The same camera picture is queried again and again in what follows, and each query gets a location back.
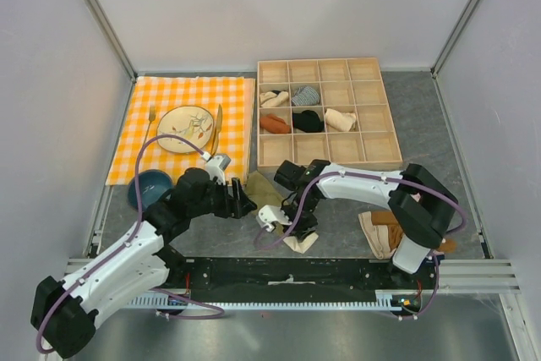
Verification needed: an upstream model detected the gold knife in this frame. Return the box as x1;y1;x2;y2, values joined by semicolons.
210;105;223;156

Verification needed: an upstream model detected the floral ceramic plate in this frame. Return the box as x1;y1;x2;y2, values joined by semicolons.
156;106;215;149

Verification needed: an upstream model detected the blue ceramic bowl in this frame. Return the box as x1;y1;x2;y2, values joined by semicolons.
127;169;173;211

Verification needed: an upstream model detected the beige cream underwear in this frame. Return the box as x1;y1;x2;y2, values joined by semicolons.
357;212;401;260

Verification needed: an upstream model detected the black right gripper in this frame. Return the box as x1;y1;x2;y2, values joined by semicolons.
274;194;320;243

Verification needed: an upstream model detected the right aluminium frame post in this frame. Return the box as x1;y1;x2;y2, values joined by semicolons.
430;0;483;79

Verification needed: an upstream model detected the rolled cream underwear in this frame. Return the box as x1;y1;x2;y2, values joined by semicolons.
325;108;357;132

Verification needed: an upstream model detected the aluminium frame post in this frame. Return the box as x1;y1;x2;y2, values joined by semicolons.
430;0;483;79
84;0;138;83

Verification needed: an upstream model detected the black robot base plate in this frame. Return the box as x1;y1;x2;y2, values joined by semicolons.
163;257;435;304

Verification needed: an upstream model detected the brown orange underwear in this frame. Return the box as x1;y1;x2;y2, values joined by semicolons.
370;210;458;257

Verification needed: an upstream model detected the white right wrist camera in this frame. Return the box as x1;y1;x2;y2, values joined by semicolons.
256;205;292;232

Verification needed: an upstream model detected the rolled grey striped underwear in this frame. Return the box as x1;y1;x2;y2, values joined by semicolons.
292;85;320;107

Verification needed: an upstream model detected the orange white checkered tablecloth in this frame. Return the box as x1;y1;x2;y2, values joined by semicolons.
106;76;255;185

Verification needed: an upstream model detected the rolled beige black underwear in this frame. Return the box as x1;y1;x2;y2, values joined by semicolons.
260;90;289;108

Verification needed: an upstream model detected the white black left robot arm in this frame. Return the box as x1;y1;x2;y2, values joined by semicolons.
30;168;256;358

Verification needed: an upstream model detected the rolled rust orange underwear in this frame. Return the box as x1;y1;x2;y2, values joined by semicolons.
260;113;291;134

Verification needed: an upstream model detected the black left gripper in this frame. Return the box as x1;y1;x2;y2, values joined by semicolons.
189;175;257;219

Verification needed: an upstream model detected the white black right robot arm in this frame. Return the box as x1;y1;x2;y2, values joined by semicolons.
274;160;467;288

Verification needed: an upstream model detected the left aluminium frame post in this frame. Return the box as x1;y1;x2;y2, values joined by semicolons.
84;0;138;83

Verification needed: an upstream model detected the olive green white-band underwear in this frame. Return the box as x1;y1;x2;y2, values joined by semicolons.
245;171;319;254

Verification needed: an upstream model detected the grey slotted cable duct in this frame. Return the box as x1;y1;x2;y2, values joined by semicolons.
126;291;424;312

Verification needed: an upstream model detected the gold fork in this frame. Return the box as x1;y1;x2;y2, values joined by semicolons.
143;105;156;144

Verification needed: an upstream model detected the wooden compartment organizer box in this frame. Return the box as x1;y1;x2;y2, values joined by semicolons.
257;57;402;172

